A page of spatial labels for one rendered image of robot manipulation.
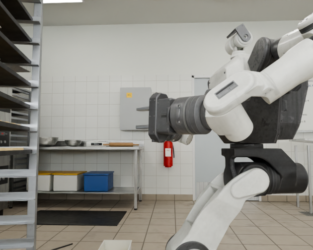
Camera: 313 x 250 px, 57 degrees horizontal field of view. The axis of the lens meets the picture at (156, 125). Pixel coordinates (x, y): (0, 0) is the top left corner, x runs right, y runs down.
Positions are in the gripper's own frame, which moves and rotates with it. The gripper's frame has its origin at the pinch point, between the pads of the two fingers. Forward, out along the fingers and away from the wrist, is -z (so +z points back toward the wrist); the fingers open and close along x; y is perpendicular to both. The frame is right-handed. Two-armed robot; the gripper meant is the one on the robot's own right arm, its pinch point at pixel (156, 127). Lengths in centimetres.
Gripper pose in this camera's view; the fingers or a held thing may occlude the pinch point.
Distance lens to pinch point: 125.6
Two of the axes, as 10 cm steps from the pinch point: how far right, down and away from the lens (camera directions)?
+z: 5.1, 1.6, 8.5
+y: 8.6, -0.1, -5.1
